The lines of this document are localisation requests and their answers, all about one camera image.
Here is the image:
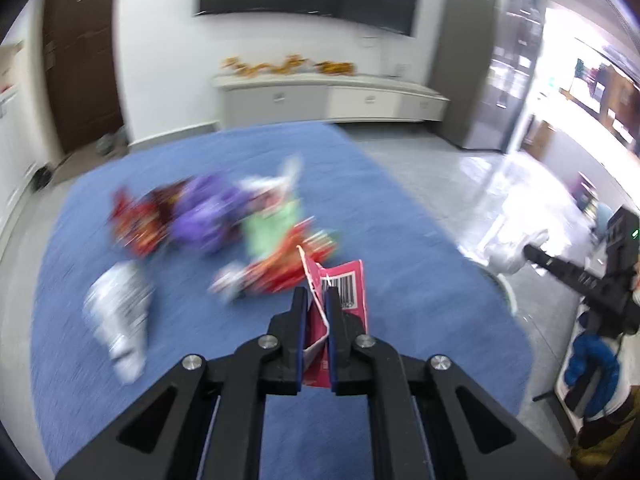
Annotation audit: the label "cardboard box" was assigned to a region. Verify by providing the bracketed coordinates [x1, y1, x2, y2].
[521, 120, 554, 162]

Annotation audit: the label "golden dragon figurine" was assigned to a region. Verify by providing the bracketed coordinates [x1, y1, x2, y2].
[220, 54, 309, 78]

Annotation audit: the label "grey slippers pair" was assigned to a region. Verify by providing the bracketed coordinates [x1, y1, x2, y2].
[96, 126, 129, 158]

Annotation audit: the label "white silver printed bag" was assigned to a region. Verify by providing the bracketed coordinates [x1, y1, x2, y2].
[82, 260, 154, 385]

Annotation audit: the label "black shoes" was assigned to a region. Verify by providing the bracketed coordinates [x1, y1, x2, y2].
[30, 166, 53, 193]

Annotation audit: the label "white grey TV cabinet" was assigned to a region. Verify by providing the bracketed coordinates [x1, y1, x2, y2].
[213, 73, 449, 128]

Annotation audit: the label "light green paper sheet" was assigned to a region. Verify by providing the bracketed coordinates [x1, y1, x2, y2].
[242, 198, 302, 261]

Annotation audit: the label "white tissue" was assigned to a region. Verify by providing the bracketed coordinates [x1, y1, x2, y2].
[239, 156, 303, 210]

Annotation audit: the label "pink barcode carton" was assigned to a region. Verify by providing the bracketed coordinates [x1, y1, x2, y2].
[297, 246, 369, 388]

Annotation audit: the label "blue gloved right hand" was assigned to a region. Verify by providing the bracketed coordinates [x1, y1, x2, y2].
[563, 332, 620, 419]

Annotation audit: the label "blue fluffy blanket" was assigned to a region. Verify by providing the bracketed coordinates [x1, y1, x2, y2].
[30, 122, 533, 469]

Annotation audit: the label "dark brown entrance door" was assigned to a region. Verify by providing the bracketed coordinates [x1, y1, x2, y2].
[42, 0, 124, 154]

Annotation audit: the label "golden tiger figurine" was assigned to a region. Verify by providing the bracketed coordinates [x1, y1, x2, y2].
[314, 61, 356, 76]

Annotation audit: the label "purple plastic bag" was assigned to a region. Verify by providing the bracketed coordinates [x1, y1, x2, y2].
[168, 174, 250, 252]

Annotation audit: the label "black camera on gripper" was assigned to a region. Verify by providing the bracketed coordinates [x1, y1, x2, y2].
[605, 207, 639, 275]

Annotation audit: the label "red orange chip bag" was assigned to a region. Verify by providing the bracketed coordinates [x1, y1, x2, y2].
[208, 218, 337, 302]

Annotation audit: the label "grey steel refrigerator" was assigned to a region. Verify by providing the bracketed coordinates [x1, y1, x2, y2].
[428, 0, 546, 153]

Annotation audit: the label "red snack wrapper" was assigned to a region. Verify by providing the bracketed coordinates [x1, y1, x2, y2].
[110, 188, 171, 258]

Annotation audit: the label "brown door mat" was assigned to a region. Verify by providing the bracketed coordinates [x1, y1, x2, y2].
[51, 144, 129, 186]

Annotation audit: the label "white round trash bin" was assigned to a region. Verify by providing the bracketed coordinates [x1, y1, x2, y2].
[479, 228, 551, 319]

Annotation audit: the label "dark brown snack bag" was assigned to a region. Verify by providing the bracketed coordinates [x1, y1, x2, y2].
[148, 178, 191, 226]

